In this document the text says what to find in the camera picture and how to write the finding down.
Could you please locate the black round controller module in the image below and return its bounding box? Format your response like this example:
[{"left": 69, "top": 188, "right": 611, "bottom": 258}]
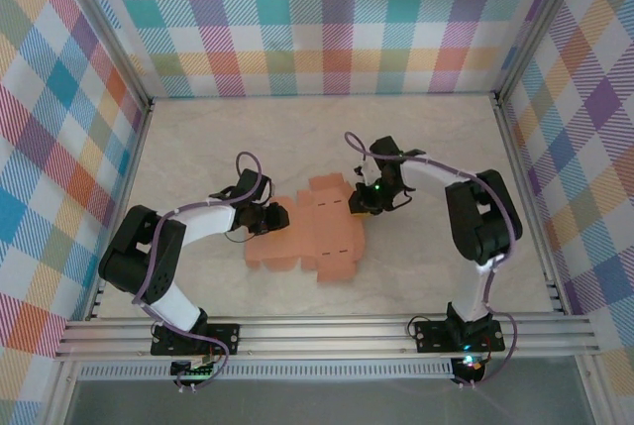
[{"left": 453, "top": 353, "right": 485, "bottom": 382}]

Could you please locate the aluminium frame post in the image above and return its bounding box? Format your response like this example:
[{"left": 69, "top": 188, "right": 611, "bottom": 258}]
[
  {"left": 47, "top": 0, "right": 156, "bottom": 110},
  {"left": 491, "top": 0, "right": 596, "bottom": 100},
  {"left": 577, "top": 355, "right": 620, "bottom": 425},
  {"left": 42, "top": 360, "right": 83, "bottom": 425}
]

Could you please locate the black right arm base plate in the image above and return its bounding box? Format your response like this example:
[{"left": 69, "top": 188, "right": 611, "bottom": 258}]
[{"left": 414, "top": 319, "right": 505, "bottom": 353}]

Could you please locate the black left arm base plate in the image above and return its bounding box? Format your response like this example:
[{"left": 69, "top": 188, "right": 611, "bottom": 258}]
[{"left": 151, "top": 323, "right": 242, "bottom": 358}]

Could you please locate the salmon pink paper box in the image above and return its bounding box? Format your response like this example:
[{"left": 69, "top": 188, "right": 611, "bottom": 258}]
[{"left": 244, "top": 172, "right": 370, "bottom": 285}]

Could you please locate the slotted grey cable duct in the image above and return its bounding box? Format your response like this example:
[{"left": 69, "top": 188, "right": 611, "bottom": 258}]
[{"left": 76, "top": 359, "right": 457, "bottom": 381}]

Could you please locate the wide aluminium mounting rail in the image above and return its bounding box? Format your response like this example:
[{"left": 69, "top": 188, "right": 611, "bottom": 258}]
[{"left": 53, "top": 313, "right": 601, "bottom": 363}]

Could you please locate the aluminium table edge rail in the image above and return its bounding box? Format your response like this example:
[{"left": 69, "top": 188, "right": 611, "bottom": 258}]
[
  {"left": 492, "top": 92, "right": 571, "bottom": 316},
  {"left": 83, "top": 97, "right": 156, "bottom": 322}
]

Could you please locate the green lit controller board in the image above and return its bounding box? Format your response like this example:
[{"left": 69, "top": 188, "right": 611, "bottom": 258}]
[{"left": 170, "top": 355, "right": 219, "bottom": 380}]

